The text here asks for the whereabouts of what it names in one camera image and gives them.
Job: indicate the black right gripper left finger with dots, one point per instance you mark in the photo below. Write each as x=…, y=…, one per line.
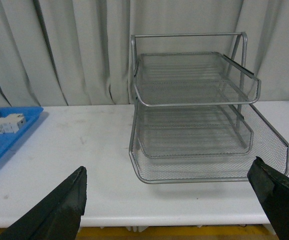
x=57, y=216

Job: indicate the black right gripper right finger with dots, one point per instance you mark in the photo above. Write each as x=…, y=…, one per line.
x=272, y=190

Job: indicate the silver mesh tray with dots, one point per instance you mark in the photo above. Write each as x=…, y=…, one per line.
x=192, y=131
x=196, y=80
x=268, y=144

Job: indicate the blue plastic tray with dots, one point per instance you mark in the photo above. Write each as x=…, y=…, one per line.
x=31, y=114

